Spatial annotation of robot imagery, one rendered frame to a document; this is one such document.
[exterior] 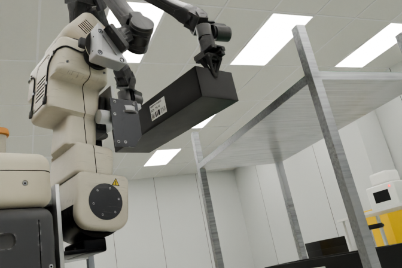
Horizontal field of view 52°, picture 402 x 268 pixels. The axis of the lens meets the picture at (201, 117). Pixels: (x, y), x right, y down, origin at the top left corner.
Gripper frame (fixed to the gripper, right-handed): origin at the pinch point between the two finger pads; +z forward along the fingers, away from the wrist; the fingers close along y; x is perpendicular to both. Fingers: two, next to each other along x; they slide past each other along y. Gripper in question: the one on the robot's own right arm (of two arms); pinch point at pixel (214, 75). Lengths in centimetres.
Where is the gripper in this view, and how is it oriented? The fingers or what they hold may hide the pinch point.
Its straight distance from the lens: 142.9
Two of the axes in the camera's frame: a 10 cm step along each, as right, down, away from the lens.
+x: -7.5, -0.7, -6.6
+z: 2.0, 9.2, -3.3
